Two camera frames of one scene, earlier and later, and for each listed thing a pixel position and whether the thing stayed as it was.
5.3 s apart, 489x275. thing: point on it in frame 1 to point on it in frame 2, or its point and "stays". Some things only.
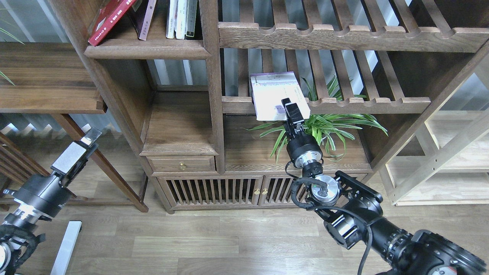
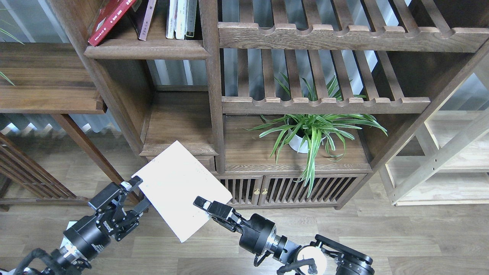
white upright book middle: (180, 28) stays
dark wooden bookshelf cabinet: (200, 83) stays
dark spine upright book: (192, 10) stays
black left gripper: (47, 193) to (90, 236)
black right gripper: (303, 149) to (257, 233)
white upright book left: (171, 20) stays
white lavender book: (268, 89) to (171, 181)
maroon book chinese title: (140, 19) stays
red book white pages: (109, 13) stays
